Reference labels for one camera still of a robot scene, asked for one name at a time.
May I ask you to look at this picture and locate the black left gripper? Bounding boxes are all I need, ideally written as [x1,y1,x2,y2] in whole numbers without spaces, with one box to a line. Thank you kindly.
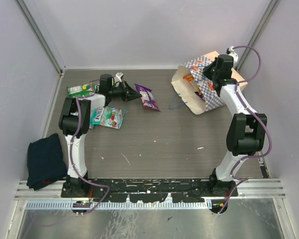
[108,80,142,103]

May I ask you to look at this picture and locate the orange snack packet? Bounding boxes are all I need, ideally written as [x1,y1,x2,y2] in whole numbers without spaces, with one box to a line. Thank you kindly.
[183,73,198,90]

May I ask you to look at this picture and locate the teal mint candy packet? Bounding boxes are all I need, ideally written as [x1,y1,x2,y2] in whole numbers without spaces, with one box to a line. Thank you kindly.
[89,109,96,129]
[94,107,126,129]

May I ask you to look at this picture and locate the green snack packet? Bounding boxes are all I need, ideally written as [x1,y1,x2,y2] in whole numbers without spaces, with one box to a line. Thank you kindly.
[95,84,100,93]
[67,83,97,98]

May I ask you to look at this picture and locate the dark blue folded cloth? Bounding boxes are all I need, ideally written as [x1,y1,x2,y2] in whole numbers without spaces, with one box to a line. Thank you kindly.
[27,133,67,191]

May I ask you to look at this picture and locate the aluminium rail frame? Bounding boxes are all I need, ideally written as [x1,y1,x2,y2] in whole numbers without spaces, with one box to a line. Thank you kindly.
[13,180,287,200]

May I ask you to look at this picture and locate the purple snack packet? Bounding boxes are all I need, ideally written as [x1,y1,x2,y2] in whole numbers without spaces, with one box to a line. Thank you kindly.
[194,91,205,101]
[135,84,160,112]

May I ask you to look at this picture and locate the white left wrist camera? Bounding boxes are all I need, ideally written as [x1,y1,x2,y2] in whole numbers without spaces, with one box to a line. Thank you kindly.
[114,72,124,83]

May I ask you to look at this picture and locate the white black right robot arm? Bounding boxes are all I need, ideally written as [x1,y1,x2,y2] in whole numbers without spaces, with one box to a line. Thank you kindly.
[203,54,267,196]

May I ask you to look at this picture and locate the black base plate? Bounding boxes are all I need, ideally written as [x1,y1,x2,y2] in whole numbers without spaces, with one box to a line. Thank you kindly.
[60,178,239,203]

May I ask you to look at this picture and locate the checkered paper bag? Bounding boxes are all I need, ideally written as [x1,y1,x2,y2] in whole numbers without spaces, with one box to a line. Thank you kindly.
[171,50,248,116]

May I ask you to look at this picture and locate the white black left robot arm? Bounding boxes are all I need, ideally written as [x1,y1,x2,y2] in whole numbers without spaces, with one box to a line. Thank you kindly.
[59,72,142,197]

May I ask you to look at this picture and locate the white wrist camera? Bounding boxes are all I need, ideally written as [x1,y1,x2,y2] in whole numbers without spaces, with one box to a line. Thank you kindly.
[226,46,239,65]
[114,72,124,83]

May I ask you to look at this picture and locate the perforated cable duct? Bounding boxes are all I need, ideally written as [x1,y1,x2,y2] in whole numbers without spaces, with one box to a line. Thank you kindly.
[25,200,212,210]

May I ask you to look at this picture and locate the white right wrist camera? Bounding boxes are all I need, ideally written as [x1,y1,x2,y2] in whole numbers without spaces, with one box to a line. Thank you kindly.
[226,46,239,65]

